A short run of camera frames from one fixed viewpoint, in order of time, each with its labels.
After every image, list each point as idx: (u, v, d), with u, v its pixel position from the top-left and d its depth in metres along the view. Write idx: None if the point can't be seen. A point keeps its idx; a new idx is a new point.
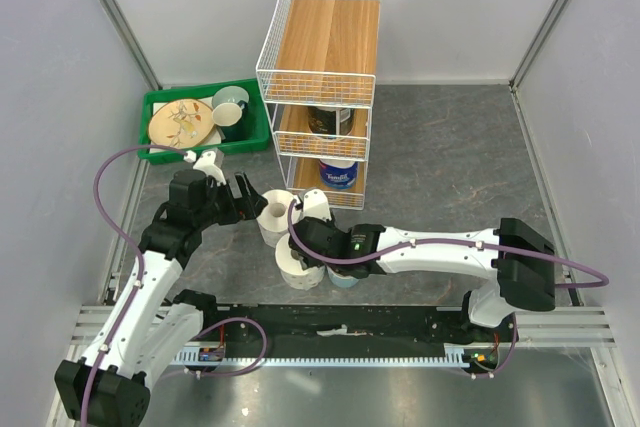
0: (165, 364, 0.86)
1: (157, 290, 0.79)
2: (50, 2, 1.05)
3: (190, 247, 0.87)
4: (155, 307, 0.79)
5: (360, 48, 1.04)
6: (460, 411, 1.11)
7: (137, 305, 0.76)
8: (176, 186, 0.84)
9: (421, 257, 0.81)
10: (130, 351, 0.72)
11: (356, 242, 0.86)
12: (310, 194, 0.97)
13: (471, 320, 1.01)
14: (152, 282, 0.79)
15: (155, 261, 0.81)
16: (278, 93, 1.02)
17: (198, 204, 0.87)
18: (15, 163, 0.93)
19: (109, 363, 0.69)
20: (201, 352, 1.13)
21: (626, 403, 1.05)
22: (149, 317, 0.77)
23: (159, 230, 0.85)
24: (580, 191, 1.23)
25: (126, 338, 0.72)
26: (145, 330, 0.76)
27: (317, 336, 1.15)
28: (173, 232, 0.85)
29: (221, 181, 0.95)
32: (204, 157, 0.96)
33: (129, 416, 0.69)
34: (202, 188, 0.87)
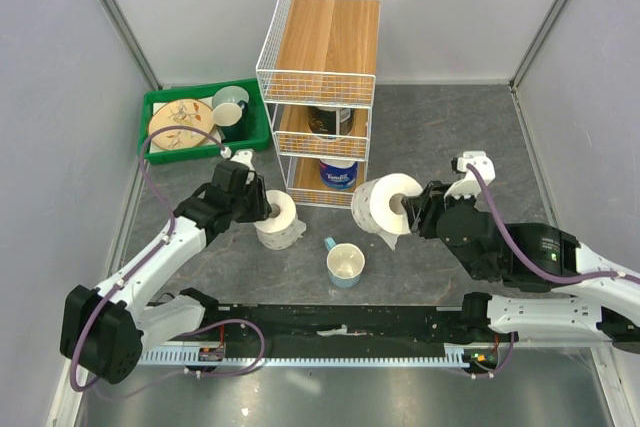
0: (161, 335, 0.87)
1: (181, 251, 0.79)
2: (51, 2, 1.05)
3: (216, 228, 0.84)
4: (171, 268, 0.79)
5: (360, 47, 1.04)
6: (460, 411, 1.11)
7: (158, 258, 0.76)
8: (220, 170, 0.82)
9: (611, 291, 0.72)
10: (138, 298, 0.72)
11: (551, 250, 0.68)
12: (478, 160, 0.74)
13: (497, 323, 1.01)
14: (178, 242, 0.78)
15: (185, 224, 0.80)
16: (278, 93, 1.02)
17: (238, 191, 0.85)
18: (17, 166, 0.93)
19: (119, 299, 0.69)
20: (201, 352, 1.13)
21: (627, 403, 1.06)
22: (164, 273, 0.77)
23: (194, 203, 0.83)
24: (580, 191, 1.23)
25: (141, 284, 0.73)
26: (155, 285, 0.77)
27: (317, 336, 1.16)
28: (207, 208, 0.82)
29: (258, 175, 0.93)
32: (239, 155, 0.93)
33: (116, 367, 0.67)
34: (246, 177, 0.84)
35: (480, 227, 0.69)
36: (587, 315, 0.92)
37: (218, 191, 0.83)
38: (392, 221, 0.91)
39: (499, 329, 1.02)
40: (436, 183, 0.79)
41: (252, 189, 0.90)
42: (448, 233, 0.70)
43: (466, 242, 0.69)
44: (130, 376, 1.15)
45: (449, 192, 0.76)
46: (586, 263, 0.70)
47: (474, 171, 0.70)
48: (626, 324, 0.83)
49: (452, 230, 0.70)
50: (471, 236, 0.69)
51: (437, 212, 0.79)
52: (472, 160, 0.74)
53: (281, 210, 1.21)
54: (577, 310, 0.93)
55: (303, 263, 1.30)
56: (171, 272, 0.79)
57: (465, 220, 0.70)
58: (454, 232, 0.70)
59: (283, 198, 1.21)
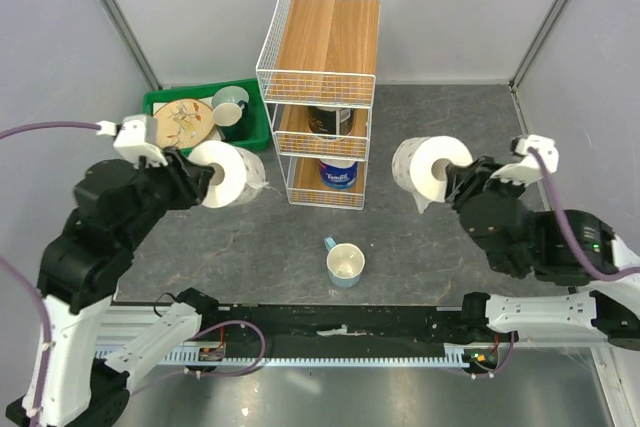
0: (152, 364, 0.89)
1: (78, 339, 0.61)
2: (51, 2, 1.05)
3: (104, 280, 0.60)
4: (85, 349, 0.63)
5: (360, 47, 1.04)
6: (460, 412, 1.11)
7: (53, 367, 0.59)
8: (80, 194, 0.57)
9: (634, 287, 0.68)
10: (69, 406, 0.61)
11: (592, 241, 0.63)
12: (542, 148, 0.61)
13: (495, 322, 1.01)
14: (63, 338, 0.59)
15: (64, 310, 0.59)
16: (278, 93, 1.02)
17: (125, 208, 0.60)
18: (16, 167, 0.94)
19: (47, 420, 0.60)
20: (202, 352, 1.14)
21: (627, 403, 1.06)
22: (77, 364, 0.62)
23: (59, 255, 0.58)
24: (581, 190, 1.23)
25: (56, 400, 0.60)
26: (83, 371, 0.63)
27: (317, 336, 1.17)
28: (79, 259, 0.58)
29: (133, 178, 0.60)
32: (128, 130, 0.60)
33: (101, 420, 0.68)
34: (128, 190, 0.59)
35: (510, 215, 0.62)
36: (582, 312, 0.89)
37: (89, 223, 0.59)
38: (425, 185, 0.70)
39: (493, 329, 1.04)
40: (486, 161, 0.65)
41: (160, 184, 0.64)
42: (472, 220, 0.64)
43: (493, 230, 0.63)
44: None
45: (498, 173, 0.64)
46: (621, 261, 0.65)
47: (538, 158, 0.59)
48: (621, 320, 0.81)
49: (480, 217, 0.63)
50: (498, 224, 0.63)
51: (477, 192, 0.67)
52: (537, 144, 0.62)
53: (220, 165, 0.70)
54: (572, 307, 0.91)
55: (303, 263, 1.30)
56: (87, 349, 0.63)
57: (495, 209, 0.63)
58: (483, 218, 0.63)
59: (203, 148, 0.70)
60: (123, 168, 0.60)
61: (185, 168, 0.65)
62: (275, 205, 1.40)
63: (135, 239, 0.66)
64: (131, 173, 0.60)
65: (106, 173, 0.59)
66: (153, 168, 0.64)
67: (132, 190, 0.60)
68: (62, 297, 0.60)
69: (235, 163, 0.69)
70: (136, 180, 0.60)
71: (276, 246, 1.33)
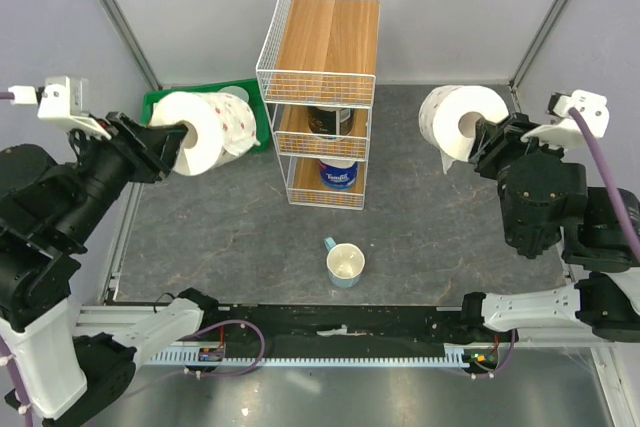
0: (158, 346, 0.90)
1: (37, 350, 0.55)
2: (50, 2, 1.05)
3: (42, 294, 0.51)
4: (51, 356, 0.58)
5: (360, 47, 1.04)
6: (460, 411, 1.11)
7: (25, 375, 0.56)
8: None
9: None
10: (60, 399, 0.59)
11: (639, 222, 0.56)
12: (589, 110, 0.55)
13: (489, 322, 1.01)
14: (19, 353, 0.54)
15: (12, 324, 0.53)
16: (278, 93, 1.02)
17: (49, 203, 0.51)
18: None
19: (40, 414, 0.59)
20: (202, 351, 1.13)
21: (626, 403, 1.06)
22: (46, 371, 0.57)
23: None
24: None
25: (39, 399, 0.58)
26: (61, 371, 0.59)
27: (317, 336, 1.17)
28: (7, 271, 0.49)
29: (45, 171, 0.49)
32: (49, 98, 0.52)
33: (109, 394, 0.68)
34: (41, 185, 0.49)
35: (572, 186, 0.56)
36: (567, 305, 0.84)
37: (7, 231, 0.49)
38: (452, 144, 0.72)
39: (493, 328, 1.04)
40: (517, 119, 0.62)
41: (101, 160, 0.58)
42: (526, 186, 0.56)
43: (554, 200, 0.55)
44: None
45: (529, 135, 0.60)
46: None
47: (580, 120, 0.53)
48: (601, 310, 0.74)
49: (534, 183, 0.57)
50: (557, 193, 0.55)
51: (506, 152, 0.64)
52: (582, 103, 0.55)
53: (189, 123, 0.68)
54: (558, 301, 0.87)
55: (303, 263, 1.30)
56: (52, 357, 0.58)
57: (551, 175, 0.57)
58: (535, 183, 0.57)
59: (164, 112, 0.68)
60: (34, 148, 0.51)
61: (135, 136, 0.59)
62: (275, 205, 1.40)
63: (88, 232, 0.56)
64: (44, 163, 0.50)
65: (11, 167, 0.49)
66: (95, 142, 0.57)
67: (47, 182, 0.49)
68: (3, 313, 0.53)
69: (209, 127, 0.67)
70: (49, 171, 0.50)
71: (276, 246, 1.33)
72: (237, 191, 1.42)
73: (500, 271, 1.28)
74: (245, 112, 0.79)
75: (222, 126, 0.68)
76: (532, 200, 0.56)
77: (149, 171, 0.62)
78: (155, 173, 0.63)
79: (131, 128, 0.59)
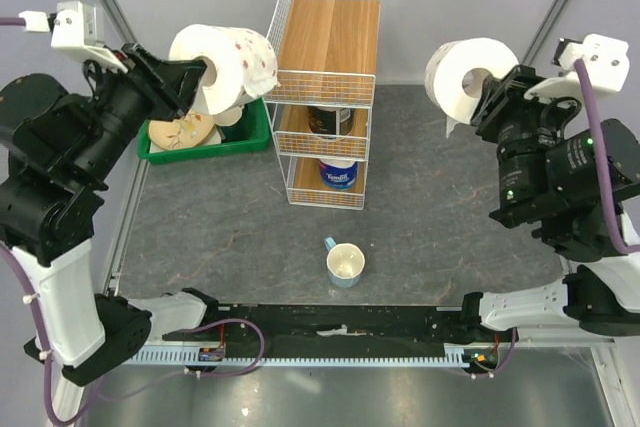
0: (170, 322, 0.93)
1: (62, 288, 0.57)
2: (49, 3, 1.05)
3: (69, 227, 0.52)
4: (74, 297, 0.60)
5: (360, 47, 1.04)
6: (460, 411, 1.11)
7: (48, 316, 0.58)
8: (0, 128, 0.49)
9: (630, 263, 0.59)
10: (81, 346, 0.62)
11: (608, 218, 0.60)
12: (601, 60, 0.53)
13: (485, 322, 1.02)
14: (44, 290, 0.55)
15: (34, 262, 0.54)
16: (278, 94, 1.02)
17: (66, 135, 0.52)
18: None
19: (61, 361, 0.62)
20: (201, 352, 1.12)
21: (626, 403, 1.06)
22: (70, 312, 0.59)
23: (9, 202, 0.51)
24: None
25: (62, 345, 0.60)
26: (80, 316, 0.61)
27: (317, 336, 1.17)
28: (34, 204, 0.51)
29: (58, 100, 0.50)
32: (62, 25, 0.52)
33: (126, 350, 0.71)
34: (56, 115, 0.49)
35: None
36: (556, 300, 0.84)
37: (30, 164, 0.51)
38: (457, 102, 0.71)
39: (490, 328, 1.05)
40: (522, 72, 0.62)
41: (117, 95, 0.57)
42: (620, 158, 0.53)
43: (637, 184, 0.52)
44: (129, 376, 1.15)
45: (536, 90, 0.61)
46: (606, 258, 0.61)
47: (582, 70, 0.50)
48: (585, 304, 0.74)
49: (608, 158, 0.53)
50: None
51: (513, 109, 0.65)
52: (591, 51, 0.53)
53: (207, 58, 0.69)
54: (548, 297, 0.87)
55: (303, 263, 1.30)
56: (76, 299, 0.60)
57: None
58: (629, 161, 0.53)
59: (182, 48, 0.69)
60: (44, 76, 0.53)
61: (152, 70, 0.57)
62: (275, 205, 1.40)
63: (107, 167, 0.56)
64: (57, 93, 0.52)
65: (24, 99, 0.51)
66: (112, 75, 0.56)
67: (61, 112, 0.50)
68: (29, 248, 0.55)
69: (226, 63, 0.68)
70: (62, 100, 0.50)
71: (276, 246, 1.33)
72: (237, 191, 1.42)
73: (500, 271, 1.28)
74: (266, 49, 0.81)
75: (242, 63, 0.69)
76: (617, 172, 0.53)
77: (167, 108, 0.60)
78: (174, 110, 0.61)
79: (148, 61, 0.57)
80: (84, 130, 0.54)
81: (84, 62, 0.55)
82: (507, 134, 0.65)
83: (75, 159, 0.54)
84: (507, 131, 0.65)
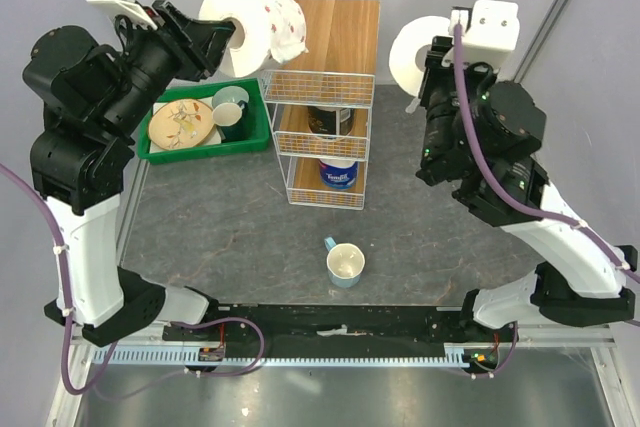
0: (173, 311, 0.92)
1: (90, 241, 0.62)
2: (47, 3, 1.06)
3: (104, 177, 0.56)
4: (100, 252, 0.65)
5: (360, 47, 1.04)
6: (461, 411, 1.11)
7: (75, 267, 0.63)
8: (33, 79, 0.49)
9: (557, 236, 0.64)
10: (101, 305, 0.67)
11: (521, 178, 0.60)
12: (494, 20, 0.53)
13: (474, 318, 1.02)
14: (74, 240, 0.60)
15: (66, 214, 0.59)
16: (278, 93, 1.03)
17: (97, 86, 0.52)
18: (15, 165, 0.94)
19: (83, 318, 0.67)
20: (202, 352, 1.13)
21: (626, 403, 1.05)
22: (95, 266, 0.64)
23: (48, 151, 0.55)
24: (582, 191, 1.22)
25: (86, 300, 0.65)
26: (104, 275, 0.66)
27: (317, 336, 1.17)
28: (72, 155, 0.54)
29: (90, 50, 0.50)
32: None
33: (142, 315, 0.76)
34: (88, 64, 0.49)
35: (543, 134, 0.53)
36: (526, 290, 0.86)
37: (64, 114, 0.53)
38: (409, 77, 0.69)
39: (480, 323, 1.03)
40: (437, 43, 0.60)
41: (146, 51, 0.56)
42: (502, 109, 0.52)
43: (521, 137, 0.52)
44: (129, 376, 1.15)
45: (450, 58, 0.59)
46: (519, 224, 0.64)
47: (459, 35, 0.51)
48: (543, 291, 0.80)
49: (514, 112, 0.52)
50: (529, 132, 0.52)
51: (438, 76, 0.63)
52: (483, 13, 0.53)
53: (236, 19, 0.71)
54: (521, 287, 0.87)
55: (303, 263, 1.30)
56: (102, 254, 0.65)
57: (532, 116, 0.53)
58: (513, 113, 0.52)
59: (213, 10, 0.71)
60: (76, 28, 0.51)
61: (181, 29, 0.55)
62: (275, 205, 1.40)
63: (133, 123, 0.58)
64: (88, 42, 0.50)
65: (57, 49, 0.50)
66: (142, 31, 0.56)
67: (93, 64, 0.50)
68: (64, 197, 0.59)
69: (255, 23, 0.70)
70: (93, 49, 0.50)
71: (276, 246, 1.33)
72: (237, 191, 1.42)
73: (500, 271, 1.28)
74: (295, 16, 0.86)
75: (269, 26, 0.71)
76: (500, 125, 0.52)
77: (194, 69, 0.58)
78: (201, 71, 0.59)
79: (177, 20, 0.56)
80: (113, 83, 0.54)
81: (115, 18, 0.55)
82: (433, 99, 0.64)
83: (104, 113, 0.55)
84: (433, 96, 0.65)
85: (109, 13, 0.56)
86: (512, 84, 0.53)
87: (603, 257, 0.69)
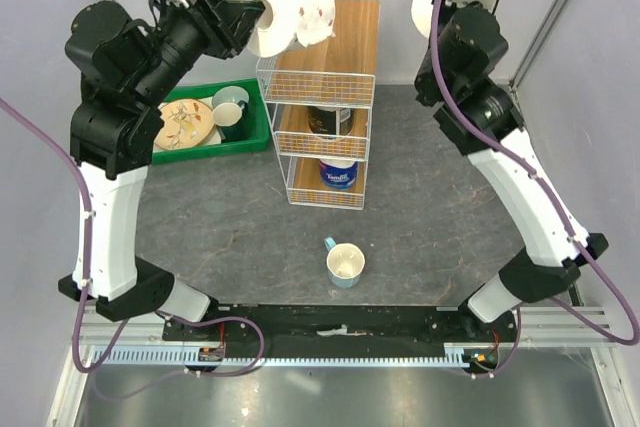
0: (173, 305, 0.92)
1: (117, 211, 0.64)
2: (48, 2, 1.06)
3: (139, 146, 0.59)
4: (124, 225, 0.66)
5: (360, 47, 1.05)
6: (460, 411, 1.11)
7: (99, 236, 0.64)
8: (73, 52, 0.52)
9: (508, 175, 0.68)
10: (118, 280, 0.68)
11: (489, 109, 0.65)
12: None
13: (467, 305, 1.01)
14: (103, 207, 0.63)
15: (98, 179, 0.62)
16: (278, 93, 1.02)
17: (130, 59, 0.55)
18: (17, 166, 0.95)
19: (98, 291, 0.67)
20: (201, 352, 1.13)
21: (626, 402, 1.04)
22: (118, 237, 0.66)
23: (89, 118, 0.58)
24: (581, 191, 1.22)
25: (104, 272, 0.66)
26: (124, 249, 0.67)
27: (317, 336, 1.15)
28: (107, 125, 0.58)
29: (126, 24, 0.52)
32: None
33: (151, 300, 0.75)
34: (124, 38, 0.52)
35: (493, 52, 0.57)
36: None
37: (101, 85, 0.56)
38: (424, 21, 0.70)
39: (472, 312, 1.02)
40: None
41: (177, 29, 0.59)
42: (462, 21, 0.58)
43: (470, 47, 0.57)
44: (129, 376, 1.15)
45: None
46: (478, 154, 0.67)
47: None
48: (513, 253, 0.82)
49: (478, 30, 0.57)
50: (479, 44, 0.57)
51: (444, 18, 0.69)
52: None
53: (266, 2, 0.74)
54: None
55: (303, 262, 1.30)
56: (126, 226, 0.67)
57: (493, 37, 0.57)
58: (470, 27, 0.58)
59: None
60: (111, 2, 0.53)
61: (212, 8, 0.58)
62: (275, 205, 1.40)
63: (161, 95, 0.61)
64: (123, 16, 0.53)
65: (95, 22, 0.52)
66: (174, 8, 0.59)
67: (128, 36, 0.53)
68: (99, 164, 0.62)
69: (283, 8, 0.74)
70: (129, 24, 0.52)
71: (276, 246, 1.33)
72: (237, 191, 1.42)
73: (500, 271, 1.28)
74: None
75: (298, 11, 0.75)
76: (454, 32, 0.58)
77: (222, 47, 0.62)
78: (228, 50, 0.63)
79: None
80: (146, 57, 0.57)
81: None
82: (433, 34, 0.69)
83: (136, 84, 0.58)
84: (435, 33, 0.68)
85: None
86: (486, 11, 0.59)
87: (559, 222, 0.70)
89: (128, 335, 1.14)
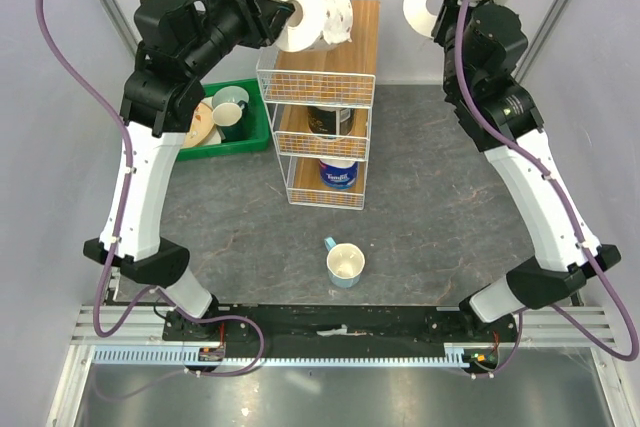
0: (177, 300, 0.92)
1: (155, 171, 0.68)
2: (48, 1, 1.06)
3: (185, 109, 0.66)
4: (156, 188, 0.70)
5: (360, 47, 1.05)
6: (460, 411, 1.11)
7: (136, 193, 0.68)
8: (142, 19, 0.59)
9: (522, 173, 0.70)
10: (144, 242, 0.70)
11: (509, 108, 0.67)
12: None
13: (468, 301, 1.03)
14: (144, 164, 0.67)
15: (142, 137, 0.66)
16: (278, 93, 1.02)
17: (186, 31, 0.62)
18: (17, 165, 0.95)
19: (125, 251, 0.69)
20: (202, 352, 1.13)
21: (626, 403, 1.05)
22: (151, 197, 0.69)
23: (142, 82, 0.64)
24: (581, 191, 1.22)
25: (134, 229, 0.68)
26: (153, 213, 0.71)
27: (317, 336, 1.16)
28: (158, 90, 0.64)
29: None
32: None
33: (168, 274, 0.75)
34: (185, 11, 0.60)
35: (511, 48, 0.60)
36: None
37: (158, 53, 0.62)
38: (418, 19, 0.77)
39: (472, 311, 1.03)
40: None
41: (223, 14, 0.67)
42: (482, 19, 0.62)
43: (489, 42, 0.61)
44: (129, 376, 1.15)
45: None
46: (494, 150, 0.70)
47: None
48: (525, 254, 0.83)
49: (497, 23, 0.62)
50: (497, 40, 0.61)
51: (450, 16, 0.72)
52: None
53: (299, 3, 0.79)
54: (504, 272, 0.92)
55: (303, 262, 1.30)
56: (158, 190, 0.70)
57: (511, 33, 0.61)
58: (489, 23, 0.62)
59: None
60: None
61: (255, 0, 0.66)
62: (275, 205, 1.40)
63: (205, 70, 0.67)
64: None
65: None
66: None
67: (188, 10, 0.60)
68: (145, 124, 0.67)
69: (313, 7, 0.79)
70: (189, 1, 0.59)
71: (276, 246, 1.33)
72: (238, 191, 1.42)
73: (500, 271, 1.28)
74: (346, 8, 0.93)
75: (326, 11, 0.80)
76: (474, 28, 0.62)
77: (258, 36, 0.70)
78: (263, 39, 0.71)
79: None
80: (196, 33, 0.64)
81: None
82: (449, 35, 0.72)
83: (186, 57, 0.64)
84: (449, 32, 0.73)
85: None
86: (504, 9, 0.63)
87: (569, 226, 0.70)
89: (128, 335, 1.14)
